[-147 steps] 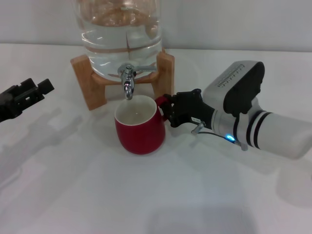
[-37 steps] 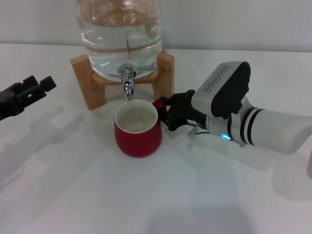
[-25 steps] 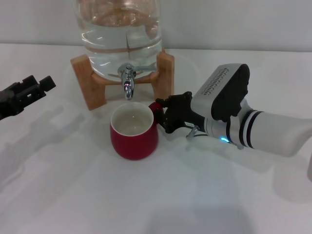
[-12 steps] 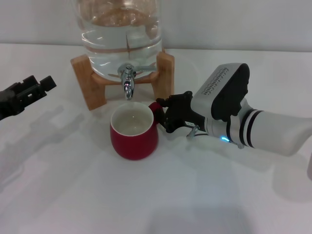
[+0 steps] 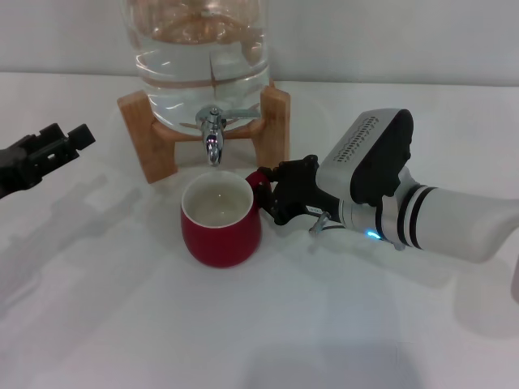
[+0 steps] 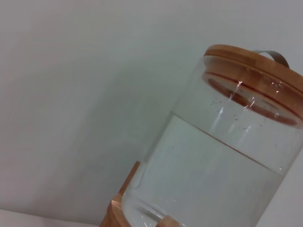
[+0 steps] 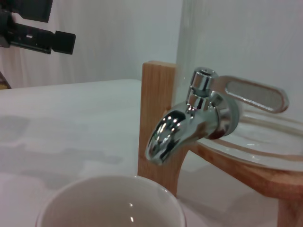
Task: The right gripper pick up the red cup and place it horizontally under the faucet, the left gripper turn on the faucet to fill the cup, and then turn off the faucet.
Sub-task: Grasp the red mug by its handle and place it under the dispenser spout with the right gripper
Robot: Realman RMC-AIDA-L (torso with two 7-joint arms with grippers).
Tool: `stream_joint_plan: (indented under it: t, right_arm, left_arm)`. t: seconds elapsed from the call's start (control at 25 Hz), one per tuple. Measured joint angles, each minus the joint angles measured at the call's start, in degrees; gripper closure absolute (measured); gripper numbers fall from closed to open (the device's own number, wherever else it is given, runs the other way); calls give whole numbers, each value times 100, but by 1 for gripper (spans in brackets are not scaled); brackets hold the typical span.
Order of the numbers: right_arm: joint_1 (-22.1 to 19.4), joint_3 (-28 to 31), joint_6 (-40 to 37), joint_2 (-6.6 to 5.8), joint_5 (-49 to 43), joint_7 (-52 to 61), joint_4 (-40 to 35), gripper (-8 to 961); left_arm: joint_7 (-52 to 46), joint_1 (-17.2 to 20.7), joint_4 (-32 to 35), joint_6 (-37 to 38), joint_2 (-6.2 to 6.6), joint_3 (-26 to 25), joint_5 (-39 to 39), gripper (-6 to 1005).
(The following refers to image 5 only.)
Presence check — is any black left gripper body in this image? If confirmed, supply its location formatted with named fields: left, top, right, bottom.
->
left=0, top=139, right=41, bottom=199

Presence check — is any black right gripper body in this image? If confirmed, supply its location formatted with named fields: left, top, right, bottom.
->
left=273, top=153, right=341, bottom=226

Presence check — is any red cup with white inside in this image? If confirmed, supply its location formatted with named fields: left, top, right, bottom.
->
left=180, top=169, right=269, bottom=268

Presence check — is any chrome dispenser faucet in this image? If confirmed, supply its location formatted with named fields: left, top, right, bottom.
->
left=195, top=104, right=260, bottom=167

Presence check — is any wooden dispenser stand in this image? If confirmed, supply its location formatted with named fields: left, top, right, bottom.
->
left=117, top=79, right=292, bottom=186

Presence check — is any clear glass water dispenser jar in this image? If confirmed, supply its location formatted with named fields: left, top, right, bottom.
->
left=119, top=0, right=272, bottom=135

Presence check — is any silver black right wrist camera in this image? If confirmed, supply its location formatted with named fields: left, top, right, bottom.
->
left=315, top=108, right=415, bottom=207

